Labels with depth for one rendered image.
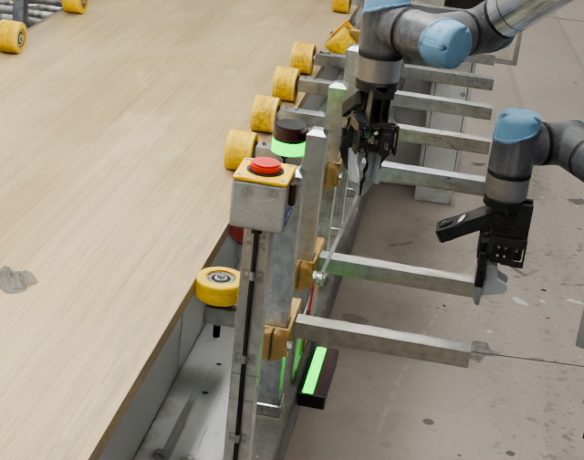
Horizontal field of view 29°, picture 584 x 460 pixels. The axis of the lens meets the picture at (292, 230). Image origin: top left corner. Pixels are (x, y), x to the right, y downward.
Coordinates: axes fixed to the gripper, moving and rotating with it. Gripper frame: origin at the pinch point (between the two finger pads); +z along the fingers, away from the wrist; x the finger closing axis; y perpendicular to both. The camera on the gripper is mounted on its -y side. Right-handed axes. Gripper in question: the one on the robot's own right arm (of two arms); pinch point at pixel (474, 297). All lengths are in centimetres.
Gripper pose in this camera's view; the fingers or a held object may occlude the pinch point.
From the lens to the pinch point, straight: 209.8
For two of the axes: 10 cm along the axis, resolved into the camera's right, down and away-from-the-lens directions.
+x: 1.8, -3.9, 9.1
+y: 9.8, 1.6, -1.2
